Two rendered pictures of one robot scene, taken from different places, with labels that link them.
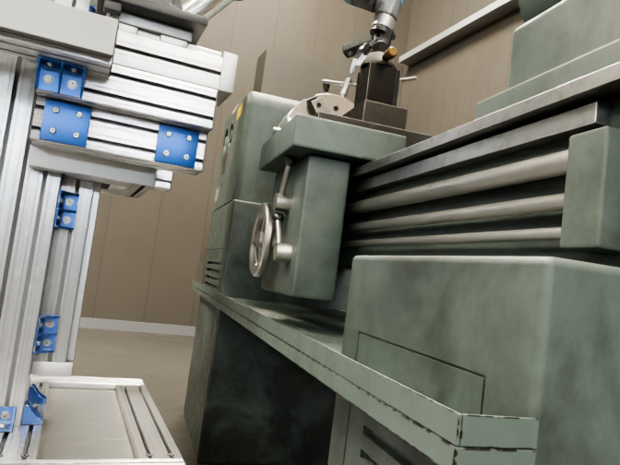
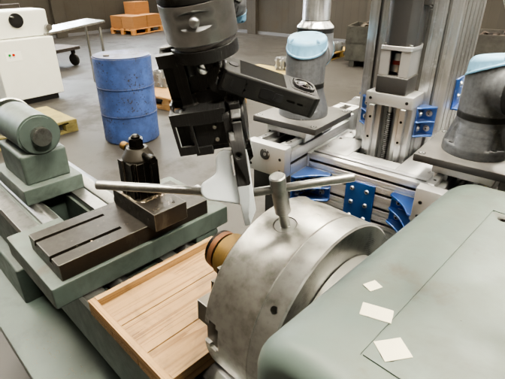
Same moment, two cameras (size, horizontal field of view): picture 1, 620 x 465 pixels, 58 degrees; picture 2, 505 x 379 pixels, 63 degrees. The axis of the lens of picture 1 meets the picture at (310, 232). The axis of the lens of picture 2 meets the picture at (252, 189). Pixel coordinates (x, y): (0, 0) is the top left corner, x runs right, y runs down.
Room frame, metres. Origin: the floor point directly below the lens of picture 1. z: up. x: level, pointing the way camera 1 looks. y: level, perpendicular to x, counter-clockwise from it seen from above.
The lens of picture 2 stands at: (2.23, -0.33, 1.55)
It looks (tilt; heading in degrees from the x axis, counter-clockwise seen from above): 28 degrees down; 151
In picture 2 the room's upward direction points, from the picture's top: straight up
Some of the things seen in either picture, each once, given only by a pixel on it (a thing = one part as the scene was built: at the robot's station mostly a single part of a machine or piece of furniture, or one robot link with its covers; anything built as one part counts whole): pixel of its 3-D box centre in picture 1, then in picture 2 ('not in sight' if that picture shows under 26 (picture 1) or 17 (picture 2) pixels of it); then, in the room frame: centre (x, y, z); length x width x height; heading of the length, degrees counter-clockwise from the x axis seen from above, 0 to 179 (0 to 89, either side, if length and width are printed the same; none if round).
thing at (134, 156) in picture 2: (378, 63); (137, 152); (1.21, -0.10, 1.14); 0.08 x 0.08 x 0.03
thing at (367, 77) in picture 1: (376, 91); (140, 175); (1.22, -0.11, 1.07); 0.07 x 0.07 x 0.10; 16
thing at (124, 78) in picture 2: not in sight; (127, 96); (-2.04, 0.58, 0.43); 0.57 x 0.57 x 0.86
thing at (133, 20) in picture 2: not in sight; (136, 17); (-10.76, 3.01, 0.40); 1.43 x 1.09 x 0.80; 113
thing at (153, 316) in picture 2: not in sight; (194, 300); (1.54, -0.09, 0.89); 0.36 x 0.30 x 0.04; 106
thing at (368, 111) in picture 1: (366, 125); (149, 202); (1.24, -0.10, 1.00); 0.20 x 0.10 x 0.05; 16
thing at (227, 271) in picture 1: (267, 325); not in sight; (2.19, 0.12, 0.43); 0.60 x 0.48 x 0.86; 16
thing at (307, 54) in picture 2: not in sight; (306, 57); (1.21, 0.42, 1.33); 0.13 x 0.12 x 0.14; 134
